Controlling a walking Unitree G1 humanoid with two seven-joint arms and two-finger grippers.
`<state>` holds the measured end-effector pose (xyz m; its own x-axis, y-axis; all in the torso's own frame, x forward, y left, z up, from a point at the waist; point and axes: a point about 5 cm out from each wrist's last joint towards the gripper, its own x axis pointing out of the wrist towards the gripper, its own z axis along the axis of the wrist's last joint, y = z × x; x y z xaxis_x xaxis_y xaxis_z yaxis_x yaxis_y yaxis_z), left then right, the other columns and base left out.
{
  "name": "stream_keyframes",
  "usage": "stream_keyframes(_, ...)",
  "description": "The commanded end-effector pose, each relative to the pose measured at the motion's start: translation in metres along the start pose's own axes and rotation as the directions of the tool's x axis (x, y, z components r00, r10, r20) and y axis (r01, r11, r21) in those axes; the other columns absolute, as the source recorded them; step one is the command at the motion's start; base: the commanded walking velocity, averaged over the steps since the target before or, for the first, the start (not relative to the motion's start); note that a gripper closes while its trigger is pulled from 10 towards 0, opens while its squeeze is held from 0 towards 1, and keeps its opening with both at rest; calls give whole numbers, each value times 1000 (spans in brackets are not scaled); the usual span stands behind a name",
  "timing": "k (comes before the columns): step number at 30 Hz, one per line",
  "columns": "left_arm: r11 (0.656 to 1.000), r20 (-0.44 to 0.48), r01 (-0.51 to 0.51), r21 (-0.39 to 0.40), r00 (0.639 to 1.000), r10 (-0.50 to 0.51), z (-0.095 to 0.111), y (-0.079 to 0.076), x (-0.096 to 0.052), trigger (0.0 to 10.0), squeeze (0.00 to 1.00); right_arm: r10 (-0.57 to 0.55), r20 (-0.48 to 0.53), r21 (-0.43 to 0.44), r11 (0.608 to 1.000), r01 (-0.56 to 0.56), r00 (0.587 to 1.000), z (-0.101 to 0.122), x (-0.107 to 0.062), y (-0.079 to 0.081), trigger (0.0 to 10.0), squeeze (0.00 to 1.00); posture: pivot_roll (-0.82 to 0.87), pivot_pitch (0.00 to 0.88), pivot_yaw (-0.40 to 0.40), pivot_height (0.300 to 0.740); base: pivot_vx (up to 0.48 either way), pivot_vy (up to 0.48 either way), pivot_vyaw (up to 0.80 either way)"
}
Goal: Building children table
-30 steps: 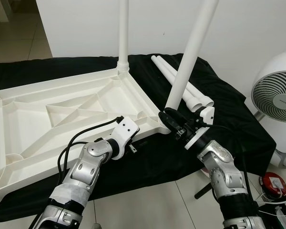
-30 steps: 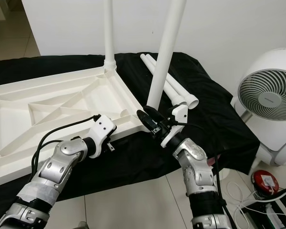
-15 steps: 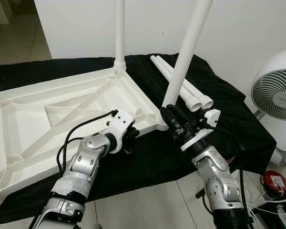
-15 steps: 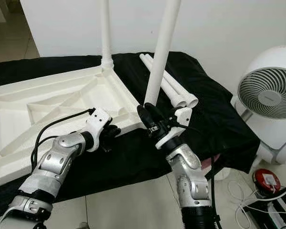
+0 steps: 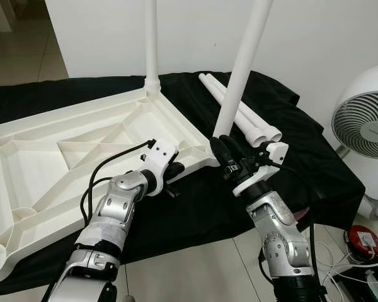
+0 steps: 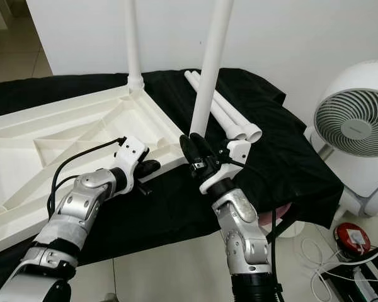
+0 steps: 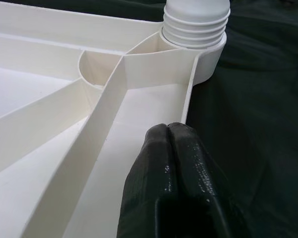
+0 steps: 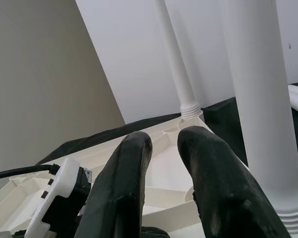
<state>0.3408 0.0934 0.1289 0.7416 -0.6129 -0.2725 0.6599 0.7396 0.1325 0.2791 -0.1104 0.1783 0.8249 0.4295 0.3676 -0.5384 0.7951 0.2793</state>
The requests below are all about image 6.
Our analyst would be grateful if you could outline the white plastic table top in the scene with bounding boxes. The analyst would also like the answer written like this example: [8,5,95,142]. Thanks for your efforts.
[0,87,188,255]

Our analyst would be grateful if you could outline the pink plastic object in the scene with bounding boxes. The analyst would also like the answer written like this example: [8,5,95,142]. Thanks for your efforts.
[258,204,294,224]

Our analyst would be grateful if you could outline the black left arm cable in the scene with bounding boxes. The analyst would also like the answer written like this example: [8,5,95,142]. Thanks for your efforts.
[46,137,128,218]

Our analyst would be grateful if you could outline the white plastic table leg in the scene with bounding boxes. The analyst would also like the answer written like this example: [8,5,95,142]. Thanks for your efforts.
[125,0,146,95]
[184,72,248,143]
[188,0,234,138]
[189,70,264,143]

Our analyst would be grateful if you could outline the white floor cable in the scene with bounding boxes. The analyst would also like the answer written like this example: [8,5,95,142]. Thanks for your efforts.
[299,236,338,299]

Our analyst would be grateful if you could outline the red round device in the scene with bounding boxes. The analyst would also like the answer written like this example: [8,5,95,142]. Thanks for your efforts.
[334,221,371,257]

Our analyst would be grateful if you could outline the black table leg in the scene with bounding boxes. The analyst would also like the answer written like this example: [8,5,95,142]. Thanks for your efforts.
[268,214,300,245]

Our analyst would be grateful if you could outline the black table cloth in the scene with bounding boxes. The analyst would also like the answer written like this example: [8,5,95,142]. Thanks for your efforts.
[0,68,344,287]

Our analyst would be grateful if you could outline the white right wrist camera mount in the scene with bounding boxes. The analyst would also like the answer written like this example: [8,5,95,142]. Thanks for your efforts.
[198,140,253,194]

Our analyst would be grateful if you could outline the black storage case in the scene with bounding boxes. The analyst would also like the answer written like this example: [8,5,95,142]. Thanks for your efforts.
[321,252,378,302]

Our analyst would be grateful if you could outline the white round floor fan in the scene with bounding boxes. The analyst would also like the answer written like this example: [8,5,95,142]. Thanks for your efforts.
[304,60,378,218]

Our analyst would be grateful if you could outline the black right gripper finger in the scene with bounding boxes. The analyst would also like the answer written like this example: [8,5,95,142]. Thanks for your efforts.
[194,133,219,165]
[180,133,202,166]

